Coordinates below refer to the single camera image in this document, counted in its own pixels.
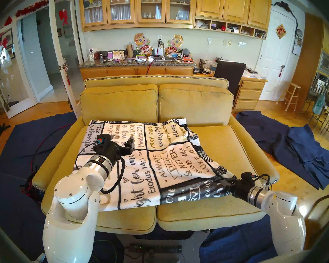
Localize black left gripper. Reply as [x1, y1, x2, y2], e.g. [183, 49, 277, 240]
[94, 133, 135, 164]

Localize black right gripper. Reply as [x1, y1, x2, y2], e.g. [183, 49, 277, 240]
[220, 172, 254, 200]

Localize white black scripture blanket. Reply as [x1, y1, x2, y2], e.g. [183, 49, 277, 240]
[71, 118, 236, 212]

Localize crumpled dark blue blanket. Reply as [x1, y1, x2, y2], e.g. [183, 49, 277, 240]
[236, 111, 329, 190]

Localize yellow sofa seat cushion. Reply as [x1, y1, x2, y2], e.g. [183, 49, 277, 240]
[41, 123, 157, 235]
[156, 125, 266, 232]

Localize yellow sofa back cushion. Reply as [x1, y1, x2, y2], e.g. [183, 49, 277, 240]
[158, 84, 235, 127]
[80, 84, 159, 124]

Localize yellow two-seat sofa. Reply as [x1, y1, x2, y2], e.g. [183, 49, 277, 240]
[32, 75, 280, 235]

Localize granite kitchen counter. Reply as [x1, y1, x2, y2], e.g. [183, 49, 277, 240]
[77, 57, 197, 80]

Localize wooden desk with drawers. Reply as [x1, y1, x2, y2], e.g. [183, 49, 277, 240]
[193, 68, 268, 113]

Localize black power strip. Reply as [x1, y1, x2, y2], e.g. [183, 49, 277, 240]
[129, 244, 183, 254]

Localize black bag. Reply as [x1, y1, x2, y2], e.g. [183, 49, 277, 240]
[20, 172, 44, 204]

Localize black office chair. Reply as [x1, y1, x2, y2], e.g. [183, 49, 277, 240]
[214, 61, 246, 96]

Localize wooden stool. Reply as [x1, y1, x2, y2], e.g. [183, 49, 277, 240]
[276, 82, 301, 112]

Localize teal bag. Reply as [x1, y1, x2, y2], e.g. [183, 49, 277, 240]
[313, 94, 326, 115]

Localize black standing fan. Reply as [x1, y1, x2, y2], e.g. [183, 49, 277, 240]
[0, 95, 11, 137]

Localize white panelled door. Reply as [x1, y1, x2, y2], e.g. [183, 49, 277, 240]
[256, 5, 296, 101]

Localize white glass panel door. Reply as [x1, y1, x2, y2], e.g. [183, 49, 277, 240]
[0, 17, 38, 119]
[49, 0, 83, 119]

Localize tall wooden cabinet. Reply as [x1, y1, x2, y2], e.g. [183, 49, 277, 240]
[291, 13, 329, 111]

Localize built-in steel oven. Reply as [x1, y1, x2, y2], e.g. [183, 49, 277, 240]
[317, 52, 329, 75]

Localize red tinsel garland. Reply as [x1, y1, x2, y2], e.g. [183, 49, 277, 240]
[15, 0, 49, 18]

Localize dark garland over door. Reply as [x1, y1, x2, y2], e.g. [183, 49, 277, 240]
[271, 1, 298, 28]

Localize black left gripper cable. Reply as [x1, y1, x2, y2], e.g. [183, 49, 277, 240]
[75, 141, 126, 194]

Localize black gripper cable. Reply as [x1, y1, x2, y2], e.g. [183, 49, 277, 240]
[75, 141, 126, 194]
[252, 173, 272, 191]

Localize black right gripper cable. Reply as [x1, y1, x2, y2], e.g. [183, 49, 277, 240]
[252, 173, 272, 191]

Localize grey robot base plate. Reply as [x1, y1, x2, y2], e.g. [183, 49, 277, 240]
[117, 231, 210, 263]

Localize red counter cable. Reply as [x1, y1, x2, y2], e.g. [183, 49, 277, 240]
[145, 41, 162, 75]

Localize red floor cable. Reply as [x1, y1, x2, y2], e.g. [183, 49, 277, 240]
[31, 124, 73, 173]

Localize green cable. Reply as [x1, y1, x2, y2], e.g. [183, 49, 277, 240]
[84, 239, 118, 263]

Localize cartoon child wall decoration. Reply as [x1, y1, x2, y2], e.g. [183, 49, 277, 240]
[165, 34, 184, 55]
[134, 32, 153, 56]

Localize long-handled dustpan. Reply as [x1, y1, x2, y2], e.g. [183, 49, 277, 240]
[0, 79, 11, 112]

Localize black metal wire rack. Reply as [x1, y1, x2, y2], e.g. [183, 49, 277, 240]
[296, 76, 327, 120]

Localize wall calendar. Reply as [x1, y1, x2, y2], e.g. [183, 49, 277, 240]
[293, 29, 304, 55]

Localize wooden wall cabinets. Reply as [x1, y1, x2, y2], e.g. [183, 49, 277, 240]
[79, 0, 272, 32]

